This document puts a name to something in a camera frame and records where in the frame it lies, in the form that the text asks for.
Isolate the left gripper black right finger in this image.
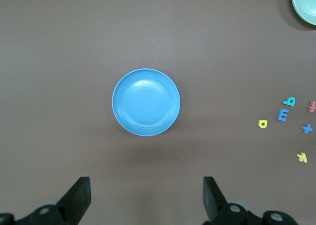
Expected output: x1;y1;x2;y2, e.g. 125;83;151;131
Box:
203;176;297;225

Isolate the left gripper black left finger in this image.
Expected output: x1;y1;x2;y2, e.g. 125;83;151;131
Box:
0;177;91;225

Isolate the blue foam letter m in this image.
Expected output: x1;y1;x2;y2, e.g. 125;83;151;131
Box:
277;108;290;122

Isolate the yellow foam letter k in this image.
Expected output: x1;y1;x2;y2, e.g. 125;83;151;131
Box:
296;152;309;163

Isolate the blue plate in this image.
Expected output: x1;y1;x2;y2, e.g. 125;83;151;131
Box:
112;68;181;137

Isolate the brown table cover sheet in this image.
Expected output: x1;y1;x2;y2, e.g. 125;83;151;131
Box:
0;0;316;225

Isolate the pale green plate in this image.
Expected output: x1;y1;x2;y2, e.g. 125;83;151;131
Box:
290;0;316;26

